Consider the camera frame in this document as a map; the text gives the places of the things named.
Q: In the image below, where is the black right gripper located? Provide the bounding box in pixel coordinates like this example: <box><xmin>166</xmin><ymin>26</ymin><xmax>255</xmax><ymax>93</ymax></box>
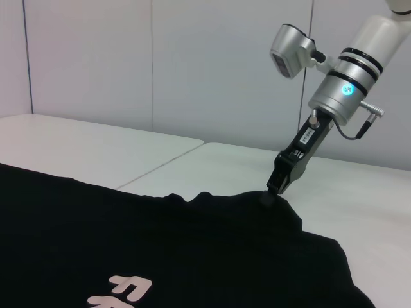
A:
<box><xmin>260</xmin><ymin>108</ymin><xmax>335</xmax><ymax>209</ymax></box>

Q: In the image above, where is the black shirt with white print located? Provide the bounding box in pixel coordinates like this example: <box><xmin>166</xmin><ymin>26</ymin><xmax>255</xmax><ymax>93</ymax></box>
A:
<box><xmin>0</xmin><ymin>162</ymin><xmax>383</xmax><ymax>308</ymax></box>

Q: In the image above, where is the thin right gripper cable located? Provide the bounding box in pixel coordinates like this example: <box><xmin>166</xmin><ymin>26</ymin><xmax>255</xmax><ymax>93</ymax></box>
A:
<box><xmin>333</xmin><ymin>100</ymin><xmax>385</xmax><ymax>141</ymax></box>

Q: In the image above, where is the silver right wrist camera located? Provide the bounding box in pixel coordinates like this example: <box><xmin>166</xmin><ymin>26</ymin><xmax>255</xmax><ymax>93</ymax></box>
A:
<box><xmin>268</xmin><ymin>23</ymin><xmax>335</xmax><ymax>80</ymax></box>

